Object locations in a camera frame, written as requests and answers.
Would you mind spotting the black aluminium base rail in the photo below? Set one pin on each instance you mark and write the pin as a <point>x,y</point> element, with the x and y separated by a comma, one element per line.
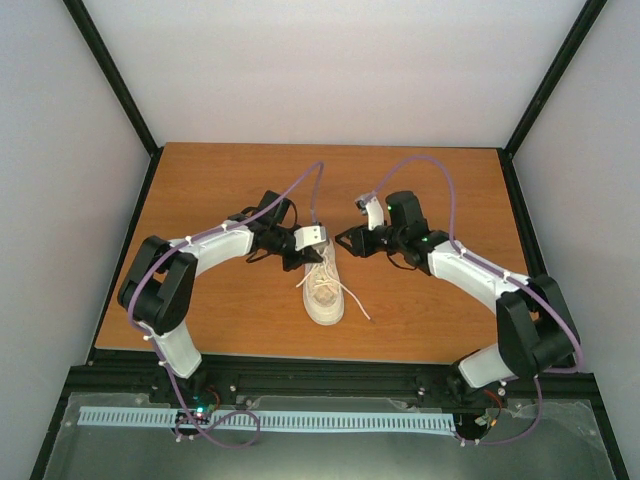
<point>233,380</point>

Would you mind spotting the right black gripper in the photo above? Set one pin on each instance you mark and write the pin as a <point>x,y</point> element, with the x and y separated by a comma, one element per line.
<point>361,246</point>

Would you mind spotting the white shoelace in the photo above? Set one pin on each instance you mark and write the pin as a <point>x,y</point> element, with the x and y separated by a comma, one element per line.
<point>350,295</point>

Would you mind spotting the light blue slotted cable duct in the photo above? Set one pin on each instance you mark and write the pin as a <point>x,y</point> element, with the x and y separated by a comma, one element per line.
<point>271,421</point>

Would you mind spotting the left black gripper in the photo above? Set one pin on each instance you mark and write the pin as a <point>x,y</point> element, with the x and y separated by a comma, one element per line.
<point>308,255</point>

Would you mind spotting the black frame post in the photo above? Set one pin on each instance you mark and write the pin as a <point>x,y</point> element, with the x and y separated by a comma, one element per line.
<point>571,44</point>
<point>104,59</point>

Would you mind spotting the left black frame post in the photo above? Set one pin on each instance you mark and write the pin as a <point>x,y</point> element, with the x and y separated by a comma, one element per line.
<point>104,59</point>

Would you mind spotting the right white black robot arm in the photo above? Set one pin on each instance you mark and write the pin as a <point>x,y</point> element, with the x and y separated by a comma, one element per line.
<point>534,328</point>

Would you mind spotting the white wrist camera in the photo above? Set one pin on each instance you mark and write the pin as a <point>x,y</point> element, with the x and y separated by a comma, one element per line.
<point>309,236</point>
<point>369,205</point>

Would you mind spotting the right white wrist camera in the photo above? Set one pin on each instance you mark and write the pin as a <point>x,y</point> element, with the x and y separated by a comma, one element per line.
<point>369,205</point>

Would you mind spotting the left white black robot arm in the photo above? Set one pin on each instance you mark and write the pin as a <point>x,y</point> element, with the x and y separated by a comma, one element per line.
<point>158,286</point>

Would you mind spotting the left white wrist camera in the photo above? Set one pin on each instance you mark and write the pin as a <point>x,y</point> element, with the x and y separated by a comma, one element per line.
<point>309,236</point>

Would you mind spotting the right black frame post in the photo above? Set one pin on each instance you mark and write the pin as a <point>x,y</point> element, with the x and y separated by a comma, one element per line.
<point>571,44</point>

